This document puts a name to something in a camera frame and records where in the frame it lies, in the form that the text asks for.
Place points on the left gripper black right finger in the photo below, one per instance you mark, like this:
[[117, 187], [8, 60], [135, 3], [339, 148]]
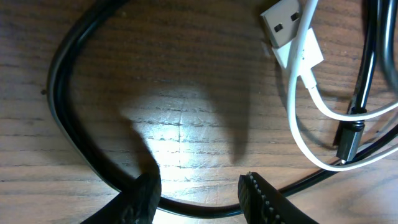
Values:
[[261, 203]]

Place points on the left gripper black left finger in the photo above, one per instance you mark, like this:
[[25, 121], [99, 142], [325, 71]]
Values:
[[138, 205]]

